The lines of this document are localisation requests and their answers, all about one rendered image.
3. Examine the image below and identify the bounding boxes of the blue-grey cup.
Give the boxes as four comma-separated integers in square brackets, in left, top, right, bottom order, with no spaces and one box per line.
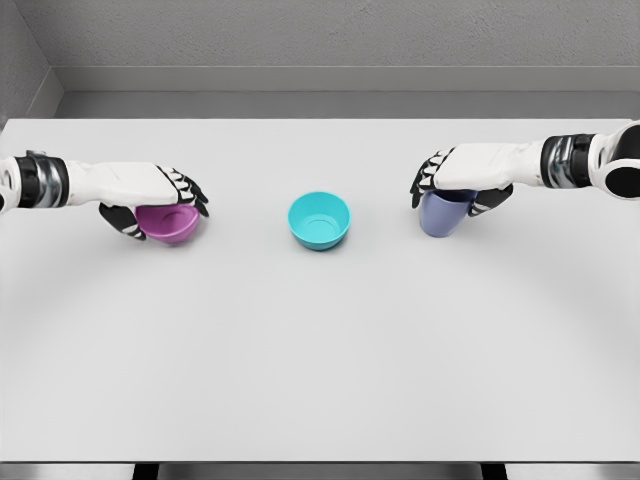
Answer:
[418,188,478,239]

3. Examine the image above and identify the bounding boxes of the purple bowl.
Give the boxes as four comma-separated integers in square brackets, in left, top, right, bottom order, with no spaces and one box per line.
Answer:
[133,202,200,246]

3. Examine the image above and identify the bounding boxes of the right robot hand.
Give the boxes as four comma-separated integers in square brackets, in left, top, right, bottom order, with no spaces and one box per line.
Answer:
[410,143,516,220]

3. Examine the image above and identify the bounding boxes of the turquoise bowl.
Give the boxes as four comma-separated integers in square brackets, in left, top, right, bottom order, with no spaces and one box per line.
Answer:
[286,191,352,252]

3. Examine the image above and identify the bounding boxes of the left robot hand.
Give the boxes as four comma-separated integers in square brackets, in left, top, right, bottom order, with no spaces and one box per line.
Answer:
[92,162,210,242]

